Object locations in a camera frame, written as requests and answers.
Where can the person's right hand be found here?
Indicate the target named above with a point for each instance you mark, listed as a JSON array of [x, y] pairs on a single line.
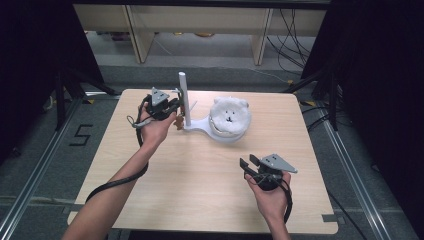
[[270, 200]]

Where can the person's left hand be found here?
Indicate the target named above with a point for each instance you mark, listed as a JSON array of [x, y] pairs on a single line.
[[155, 130]]

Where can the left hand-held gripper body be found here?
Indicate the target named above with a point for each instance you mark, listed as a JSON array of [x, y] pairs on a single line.
[[160, 103]]

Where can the white plush bear pouch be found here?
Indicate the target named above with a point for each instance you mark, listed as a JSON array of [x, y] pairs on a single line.
[[230, 116]]

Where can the black metal stand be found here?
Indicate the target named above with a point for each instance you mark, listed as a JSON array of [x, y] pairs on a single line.
[[63, 96], [330, 96]]

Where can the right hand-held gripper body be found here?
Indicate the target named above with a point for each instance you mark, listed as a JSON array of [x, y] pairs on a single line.
[[271, 170]]

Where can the black curtain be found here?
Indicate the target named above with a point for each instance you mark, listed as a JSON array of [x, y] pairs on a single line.
[[376, 83], [33, 66]]

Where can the light wooden shelf unit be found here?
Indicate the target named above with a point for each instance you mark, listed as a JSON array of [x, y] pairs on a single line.
[[200, 20]]

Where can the white pole display stand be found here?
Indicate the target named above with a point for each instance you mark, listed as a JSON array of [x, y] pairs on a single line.
[[196, 126]]

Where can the metal floor rail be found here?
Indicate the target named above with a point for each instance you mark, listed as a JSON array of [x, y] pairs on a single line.
[[36, 166], [353, 180]]

